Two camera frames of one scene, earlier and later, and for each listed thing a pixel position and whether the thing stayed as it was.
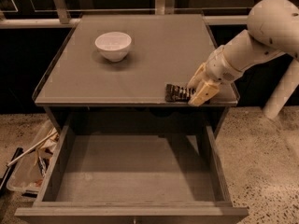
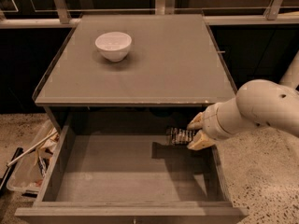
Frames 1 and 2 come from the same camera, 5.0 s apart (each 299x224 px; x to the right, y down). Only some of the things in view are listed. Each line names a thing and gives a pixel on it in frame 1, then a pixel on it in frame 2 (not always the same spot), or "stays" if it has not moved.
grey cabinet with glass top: (113, 69) stays
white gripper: (219, 65) to (210, 122)
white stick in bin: (31, 149) stays
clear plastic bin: (28, 171) stays
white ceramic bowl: (113, 45) stays
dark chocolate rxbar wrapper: (176, 93) to (178, 135)
